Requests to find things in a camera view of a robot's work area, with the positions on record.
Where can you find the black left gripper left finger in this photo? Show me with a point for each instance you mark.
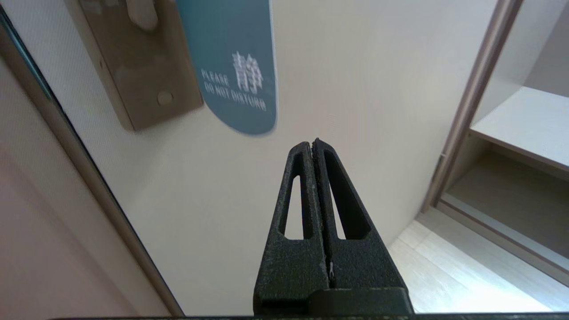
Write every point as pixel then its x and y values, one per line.
pixel 289 266

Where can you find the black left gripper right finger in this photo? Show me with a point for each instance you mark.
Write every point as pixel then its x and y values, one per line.
pixel 364 266

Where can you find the white and blue door hanger sign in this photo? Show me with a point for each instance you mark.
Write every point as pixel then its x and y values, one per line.
pixel 222 35

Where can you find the cream white door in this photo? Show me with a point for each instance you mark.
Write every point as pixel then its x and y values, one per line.
pixel 378 89

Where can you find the white closet shelf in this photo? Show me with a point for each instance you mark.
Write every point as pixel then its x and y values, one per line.
pixel 524 120

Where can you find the brown metal lock plate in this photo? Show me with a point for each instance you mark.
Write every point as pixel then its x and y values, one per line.
pixel 133 66

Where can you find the brown closet frame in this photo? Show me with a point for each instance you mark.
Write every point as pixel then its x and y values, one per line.
pixel 471 102

